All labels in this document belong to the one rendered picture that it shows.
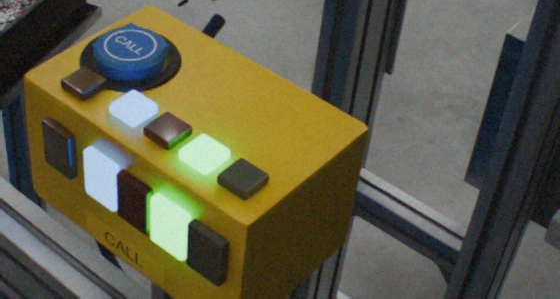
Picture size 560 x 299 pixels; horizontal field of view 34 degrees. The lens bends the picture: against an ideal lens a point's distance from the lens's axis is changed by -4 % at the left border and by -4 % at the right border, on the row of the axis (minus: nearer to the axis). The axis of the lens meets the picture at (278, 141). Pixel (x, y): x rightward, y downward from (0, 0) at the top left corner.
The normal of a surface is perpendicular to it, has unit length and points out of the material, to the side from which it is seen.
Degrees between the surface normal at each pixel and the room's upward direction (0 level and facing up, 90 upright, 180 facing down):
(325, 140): 0
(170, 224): 90
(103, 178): 90
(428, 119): 1
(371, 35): 90
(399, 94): 0
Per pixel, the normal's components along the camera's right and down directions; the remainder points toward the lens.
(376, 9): 0.78, 0.47
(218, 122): 0.10, -0.75
